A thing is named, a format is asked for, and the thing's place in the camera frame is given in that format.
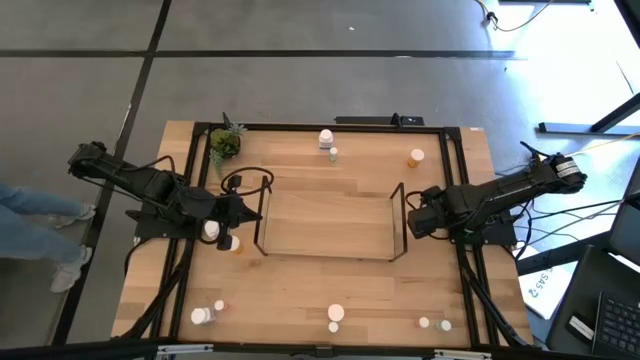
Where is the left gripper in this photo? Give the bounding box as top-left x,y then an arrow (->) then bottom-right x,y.
209,193 -> 263,229

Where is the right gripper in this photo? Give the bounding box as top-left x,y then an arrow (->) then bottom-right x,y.
406,187 -> 454,240

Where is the green potted succulent plant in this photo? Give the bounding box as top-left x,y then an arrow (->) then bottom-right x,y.
208,112 -> 248,179

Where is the white printed box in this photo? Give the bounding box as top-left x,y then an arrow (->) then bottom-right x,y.
517,263 -> 576,321

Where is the person's shoe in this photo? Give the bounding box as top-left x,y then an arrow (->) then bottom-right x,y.
49,244 -> 94,295
47,202 -> 97,230

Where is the black side desk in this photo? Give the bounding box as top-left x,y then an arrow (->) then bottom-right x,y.
544,244 -> 640,360

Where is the black table stand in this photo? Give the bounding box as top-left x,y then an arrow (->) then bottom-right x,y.
538,92 -> 640,137

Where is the black device white label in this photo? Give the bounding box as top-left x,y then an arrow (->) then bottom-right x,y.
564,311 -> 597,344

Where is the black rig beam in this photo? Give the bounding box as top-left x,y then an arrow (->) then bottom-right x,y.
0,338 -> 640,360

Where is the dark monitor screen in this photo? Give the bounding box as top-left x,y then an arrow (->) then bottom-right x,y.
608,158 -> 640,274

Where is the person's leg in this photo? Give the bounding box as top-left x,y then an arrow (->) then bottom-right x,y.
0,182 -> 86,219
0,203 -> 86,265

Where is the black keyboard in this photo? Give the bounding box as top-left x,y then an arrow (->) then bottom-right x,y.
592,291 -> 640,359

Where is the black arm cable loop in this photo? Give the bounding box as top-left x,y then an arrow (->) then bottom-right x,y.
219,166 -> 276,199

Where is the black aluminium table frame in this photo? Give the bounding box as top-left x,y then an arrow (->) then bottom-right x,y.
119,119 -> 534,351

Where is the black mount bar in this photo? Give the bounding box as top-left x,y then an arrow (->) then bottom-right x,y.
334,112 -> 426,127

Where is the silver bracket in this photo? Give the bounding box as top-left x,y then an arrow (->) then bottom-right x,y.
432,348 -> 494,360
155,343 -> 215,358

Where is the cable with black plug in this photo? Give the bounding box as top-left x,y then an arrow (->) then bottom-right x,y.
473,0 -> 554,34

